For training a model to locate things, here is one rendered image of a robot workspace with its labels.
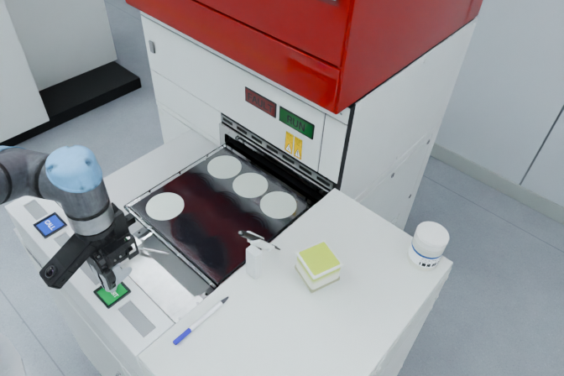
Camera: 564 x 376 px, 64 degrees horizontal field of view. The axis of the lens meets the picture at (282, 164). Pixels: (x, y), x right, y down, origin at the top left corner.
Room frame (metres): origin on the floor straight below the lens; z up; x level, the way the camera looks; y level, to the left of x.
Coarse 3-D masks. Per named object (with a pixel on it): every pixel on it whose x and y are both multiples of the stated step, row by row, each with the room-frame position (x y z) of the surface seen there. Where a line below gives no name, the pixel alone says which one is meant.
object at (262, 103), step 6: (246, 90) 1.06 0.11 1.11; (246, 96) 1.06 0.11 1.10; (252, 96) 1.05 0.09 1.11; (258, 96) 1.03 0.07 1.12; (252, 102) 1.05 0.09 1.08; (258, 102) 1.03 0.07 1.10; (264, 102) 1.02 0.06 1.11; (270, 102) 1.00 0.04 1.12; (264, 108) 1.02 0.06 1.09; (270, 108) 1.00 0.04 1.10; (270, 114) 1.00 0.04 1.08
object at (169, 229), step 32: (160, 192) 0.86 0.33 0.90; (192, 192) 0.86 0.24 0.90; (224, 192) 0.87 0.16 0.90; (288, 192) 0.88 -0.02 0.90; (160, 224) 0.74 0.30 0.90; (192, 224) 0.75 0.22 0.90; (224, 224) 0.76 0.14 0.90; (256, 224) 0.76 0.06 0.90; (288, 224) 0.77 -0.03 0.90; (192, 256) 0.65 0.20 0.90; (224, 256) 0.66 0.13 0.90
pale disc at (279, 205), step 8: (272, 192) 0.88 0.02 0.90; (280, 192) 0.88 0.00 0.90; (264, 200) 0.85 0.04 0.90; (272, 200) 0.85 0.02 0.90; (280, 200) 0.85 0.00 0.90; (288, 200) 0.86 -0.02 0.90; (264, 208) 0.82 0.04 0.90; (272, 208) 0.82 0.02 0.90; (280, 208) 0.82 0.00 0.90; (288, 208) 0.82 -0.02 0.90; (272, 216) 0.79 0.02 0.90; (280, 216) 0.80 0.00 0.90; (288, 216) 0.80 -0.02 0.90
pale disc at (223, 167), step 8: (216, 160) 1.00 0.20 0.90; (224, 160) 1.00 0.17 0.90; (232, 160) 1.00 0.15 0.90; (208, 168) 0.97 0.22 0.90; (216, 168) 0.97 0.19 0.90; (224, 168) 0.97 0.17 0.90; (232, 168) 0.97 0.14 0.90; (240, 168) 0.97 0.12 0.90; (216, 176) 0.93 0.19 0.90; (224, 176) 0.93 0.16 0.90; (232, 176) 0.94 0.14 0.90
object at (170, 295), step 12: (144, 252) 0.67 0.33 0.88; (132, 264) 0.63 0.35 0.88; (144, 264) 0.63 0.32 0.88; (156, 264) 0.64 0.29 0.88; (132, 276) 0.60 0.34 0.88; (144, 276) 0.60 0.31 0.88; (156, 276) 0.60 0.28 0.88; (168, 276) 0.60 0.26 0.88; (144, 288) 0.57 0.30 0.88; (156, 288) 0.57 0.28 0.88; (168, 288) 0.57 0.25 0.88; (180, 288) 0.57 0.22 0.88; (156, 300) 0.54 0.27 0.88; (168, 300) 0.54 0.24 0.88; (180, 300) 0.54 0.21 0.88; (168, 312) 0.51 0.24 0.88
